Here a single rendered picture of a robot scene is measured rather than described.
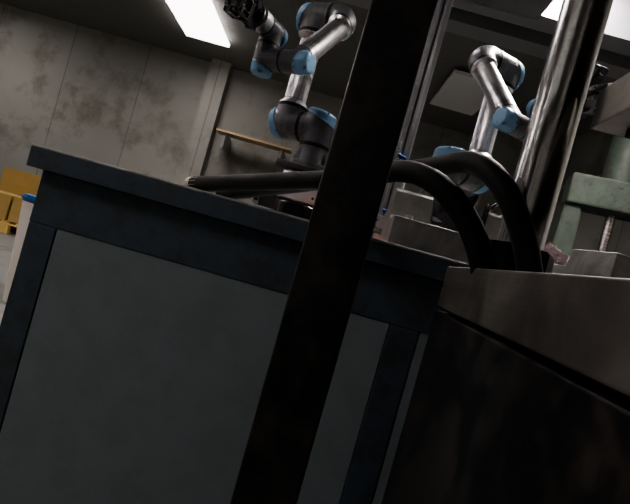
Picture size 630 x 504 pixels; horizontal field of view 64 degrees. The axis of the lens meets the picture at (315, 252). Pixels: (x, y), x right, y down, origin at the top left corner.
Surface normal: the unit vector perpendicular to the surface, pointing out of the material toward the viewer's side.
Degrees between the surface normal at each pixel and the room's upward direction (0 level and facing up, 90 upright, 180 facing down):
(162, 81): 90
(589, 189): 90
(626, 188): 90
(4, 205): 90
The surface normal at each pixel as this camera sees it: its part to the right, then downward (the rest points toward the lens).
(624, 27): 0.00, 0.00
